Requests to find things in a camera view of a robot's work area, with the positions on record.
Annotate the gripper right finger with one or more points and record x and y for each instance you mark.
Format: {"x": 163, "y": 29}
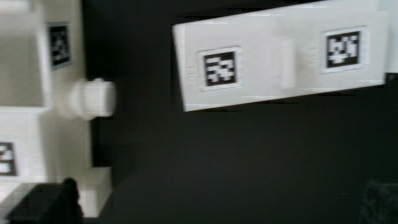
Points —
{"x": 379, "y": 210}

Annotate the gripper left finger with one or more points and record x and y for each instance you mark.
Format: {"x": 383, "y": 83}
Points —
{"x": 49, "y": 206}

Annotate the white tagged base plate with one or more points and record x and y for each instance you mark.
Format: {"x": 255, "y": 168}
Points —
{"x": 299, "y": 50}

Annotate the white door panel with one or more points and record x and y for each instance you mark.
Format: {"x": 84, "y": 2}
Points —
{"x": 52, "y": 101}

